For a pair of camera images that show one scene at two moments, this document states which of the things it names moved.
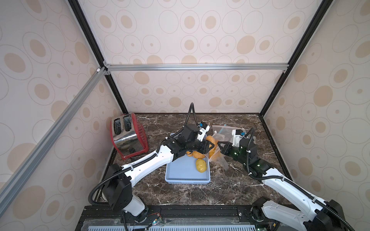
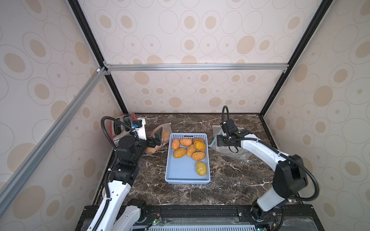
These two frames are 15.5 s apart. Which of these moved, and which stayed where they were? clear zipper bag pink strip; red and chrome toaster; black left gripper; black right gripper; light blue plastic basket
Moved: black right gripper; clear zipper bag pink strip; black left gripper
Stayed: red and chrome toaster; light blue plastic basket
